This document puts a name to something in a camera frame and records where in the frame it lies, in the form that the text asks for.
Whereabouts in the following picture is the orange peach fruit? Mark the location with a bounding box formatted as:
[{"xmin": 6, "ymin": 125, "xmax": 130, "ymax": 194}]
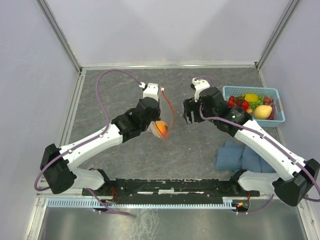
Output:
[{"xmin": 154, "ymin": 120, "xmax": 169, "ymax": 137}]

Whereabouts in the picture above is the clear zip bag orange zipper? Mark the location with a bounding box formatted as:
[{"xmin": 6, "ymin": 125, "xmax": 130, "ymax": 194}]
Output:
[{"xmin": 147, "ymin": 86, "xmax": 175, "ymax": 141}]

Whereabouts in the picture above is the yellow mango fruit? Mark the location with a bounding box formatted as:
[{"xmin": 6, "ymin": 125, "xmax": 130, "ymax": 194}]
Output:
[{"xmin": 253, "ymin": 105, "xmax": 272, "ymax": 120}]

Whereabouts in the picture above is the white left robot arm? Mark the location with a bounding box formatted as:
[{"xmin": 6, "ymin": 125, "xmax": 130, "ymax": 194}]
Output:
[{"xmin": 40, "ymin": 97, "xmax": 161, "ymax": 195}]

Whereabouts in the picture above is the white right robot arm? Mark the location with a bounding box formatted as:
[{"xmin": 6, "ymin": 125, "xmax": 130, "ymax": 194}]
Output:
[{"xmin": 183, "ymin": 81, "xmax": 320, "ymax": 207}]

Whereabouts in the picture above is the red cherry bunch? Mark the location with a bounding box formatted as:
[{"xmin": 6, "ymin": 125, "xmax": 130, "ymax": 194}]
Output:
[{"xmin": 227, "ymin": 95, "xmax": 253, "ymax": 114}]

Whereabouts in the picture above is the yellow lemon fruit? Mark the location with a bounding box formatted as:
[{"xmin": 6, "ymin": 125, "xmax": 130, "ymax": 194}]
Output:
[{"xmin": 243, "ymin": 93, "xmax": 259, "ymax": 103}]

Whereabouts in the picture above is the green grape bunch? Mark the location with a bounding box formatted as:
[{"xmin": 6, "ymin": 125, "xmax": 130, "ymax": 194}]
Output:
[{"xmin": 249, "ymin": 95, "xmax": 264, "ymax": 111}]

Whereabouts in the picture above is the purple grape bunch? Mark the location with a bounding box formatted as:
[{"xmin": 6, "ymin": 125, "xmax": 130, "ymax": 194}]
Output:
[{"xmin": 263, "ymin": 96, "xmax": 276, "ymax": 121}]

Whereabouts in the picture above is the blue cloth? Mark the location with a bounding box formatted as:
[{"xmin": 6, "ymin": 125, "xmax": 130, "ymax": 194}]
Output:
[{"xmin": 213, "ymin": 141, "xmax": 276, "ymax": 174}]

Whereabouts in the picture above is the light blue plastic basket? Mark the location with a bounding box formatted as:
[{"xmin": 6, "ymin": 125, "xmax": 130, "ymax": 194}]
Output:
[{"xmin": 222, "ymin": 86, "xmax": 286, "ymax": 128}]

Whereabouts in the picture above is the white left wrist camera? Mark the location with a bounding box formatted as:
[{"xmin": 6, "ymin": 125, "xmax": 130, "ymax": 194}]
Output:
[{"xmin": 139, "ymin": 82, "xmax": 159, "ymax": 102}]

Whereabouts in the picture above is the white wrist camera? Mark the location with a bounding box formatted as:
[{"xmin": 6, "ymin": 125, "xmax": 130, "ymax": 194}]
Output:
[
  {"xmin": 139, "ymin": 82, "xmax": 159, "ymax": 102},
  {"xmin": 191, "ymin": 78, "xmax": 210, "ymax": 102}
]

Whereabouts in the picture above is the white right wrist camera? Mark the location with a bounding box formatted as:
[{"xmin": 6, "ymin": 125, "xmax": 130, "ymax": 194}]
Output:
[{"xmin": 191, "ymin": 78, "xmax": 210, "ymax": 102}]

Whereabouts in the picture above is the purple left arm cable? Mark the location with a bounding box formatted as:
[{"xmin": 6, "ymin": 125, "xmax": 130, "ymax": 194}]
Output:
[{"xmin": 33, "ymin": 68, "xmax": 146, "ymax": 216}]

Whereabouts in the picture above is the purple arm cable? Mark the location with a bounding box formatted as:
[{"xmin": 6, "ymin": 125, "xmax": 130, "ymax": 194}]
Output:
[
  {"xmin": 33, "ymin": 68, "xmax": 146, "ymax": 216},
  {"xmin": 196, "ymin": 75, "xmax": 320, "ymax": 216}
]

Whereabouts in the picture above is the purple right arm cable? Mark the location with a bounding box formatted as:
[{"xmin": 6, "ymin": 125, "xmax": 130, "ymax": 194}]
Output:
[{"xmin": 196, "ymin": 75, "xmax": 320, "ymax": 216}]

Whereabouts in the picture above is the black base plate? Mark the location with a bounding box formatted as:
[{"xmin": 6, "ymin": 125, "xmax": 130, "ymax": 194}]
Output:
[{"xmin": 93, "ymin": 178, "xmax": 260, "ymax": 205}]

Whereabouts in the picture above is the aluminium frame rail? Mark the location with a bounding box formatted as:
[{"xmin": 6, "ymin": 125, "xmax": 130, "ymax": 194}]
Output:
[{"xmin": 37, "ymin": 177, "xmax": 83, "ymax": 198}]

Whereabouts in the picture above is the light blue cable duct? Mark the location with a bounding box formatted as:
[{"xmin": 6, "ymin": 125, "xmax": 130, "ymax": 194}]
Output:
[{"xmin": 46, "ymin": 197, "xmax": 237, "ymax": 209}]

